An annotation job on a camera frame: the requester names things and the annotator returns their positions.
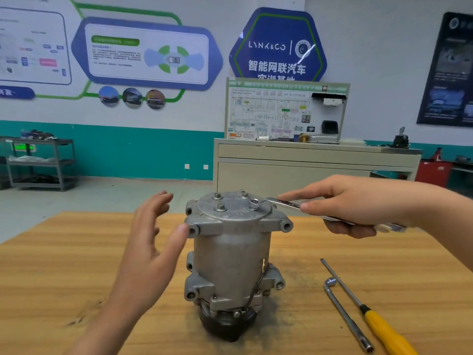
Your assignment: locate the silver combination wrench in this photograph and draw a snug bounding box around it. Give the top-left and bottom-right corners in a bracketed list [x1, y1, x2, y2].
[264, 196, 408, 234]

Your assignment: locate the person's right hand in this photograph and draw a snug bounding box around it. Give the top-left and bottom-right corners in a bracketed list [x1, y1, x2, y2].
[278, 174, 416, 240]

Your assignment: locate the small black device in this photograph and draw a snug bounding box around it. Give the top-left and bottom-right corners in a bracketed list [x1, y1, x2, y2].
[390, 127, 411, 149]

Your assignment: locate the white infographic wall panel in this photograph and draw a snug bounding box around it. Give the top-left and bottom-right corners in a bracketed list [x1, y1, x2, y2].
[0, 0, 73, 87]

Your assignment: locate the silver L-shaped socket wrench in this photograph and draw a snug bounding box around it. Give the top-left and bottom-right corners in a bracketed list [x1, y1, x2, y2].
[323, 278, 375, 354]

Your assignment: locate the beige workbench cabinet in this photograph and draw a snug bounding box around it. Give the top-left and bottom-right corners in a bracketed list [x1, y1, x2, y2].
[213, 137, 424, 212]

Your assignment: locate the blue rounded infographic panel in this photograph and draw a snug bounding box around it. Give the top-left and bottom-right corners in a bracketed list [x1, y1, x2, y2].
[71, 17, 224, 92]

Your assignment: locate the person's left hand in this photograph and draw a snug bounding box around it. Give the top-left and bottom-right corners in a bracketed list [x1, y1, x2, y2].
[111, 191, 191, 309]

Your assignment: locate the round photo wall decal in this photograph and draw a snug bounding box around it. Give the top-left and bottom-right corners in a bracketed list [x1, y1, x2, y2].
[98, 85, 120, 107]
[145, 88, 167, 110]
[122, 87, 144, 108]

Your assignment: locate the yellow handled screwdriver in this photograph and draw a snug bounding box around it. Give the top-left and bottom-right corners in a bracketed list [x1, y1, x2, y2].
[320, 258, 420, 355]

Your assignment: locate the white wiring display board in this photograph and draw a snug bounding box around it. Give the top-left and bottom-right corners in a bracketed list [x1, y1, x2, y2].
[225, 76, 351, 144]

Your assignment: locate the blue hexagon wall sign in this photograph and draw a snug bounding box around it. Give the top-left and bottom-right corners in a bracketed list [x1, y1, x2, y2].
[228, 7, 328, 82]

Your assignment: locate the grey metal compressor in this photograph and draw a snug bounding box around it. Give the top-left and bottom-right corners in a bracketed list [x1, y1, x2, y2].
[182, 190, 294, 342]

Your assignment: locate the dark wall poster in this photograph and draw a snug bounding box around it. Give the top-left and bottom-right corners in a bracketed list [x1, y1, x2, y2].
[416, 11, 473, 128]

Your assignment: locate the grey metal shelf cart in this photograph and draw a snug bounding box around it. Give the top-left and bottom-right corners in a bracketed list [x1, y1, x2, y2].
[3, 135, 78, 192]

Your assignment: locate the red cabinet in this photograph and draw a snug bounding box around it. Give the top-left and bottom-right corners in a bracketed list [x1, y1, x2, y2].
[415, 159, 453, 188]

